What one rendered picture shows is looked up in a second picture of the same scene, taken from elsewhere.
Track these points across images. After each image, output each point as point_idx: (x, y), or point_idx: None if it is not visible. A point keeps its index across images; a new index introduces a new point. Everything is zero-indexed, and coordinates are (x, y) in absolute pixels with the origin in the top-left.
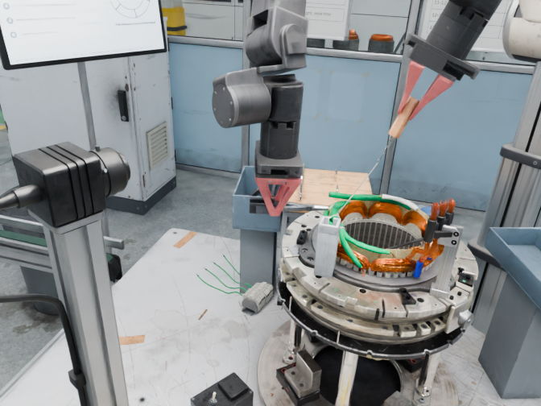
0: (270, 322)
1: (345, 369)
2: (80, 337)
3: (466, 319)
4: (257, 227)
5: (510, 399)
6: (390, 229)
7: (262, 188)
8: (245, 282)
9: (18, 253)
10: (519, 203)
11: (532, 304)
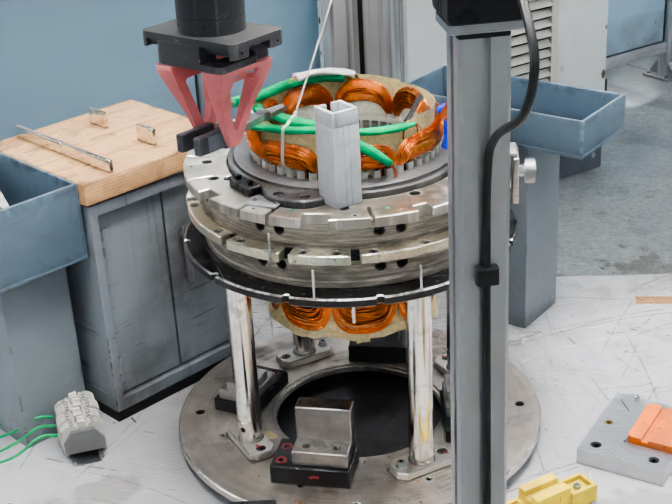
0: (146, 446)
1: (423, 341)
2: (507, 192)
3: (535, 166)
4: (45, 267)
5: (534, 323)
6: None
7: (226, 95)
8: (34, 415)
9: None
10: (379, 51)
11: (519, 156)
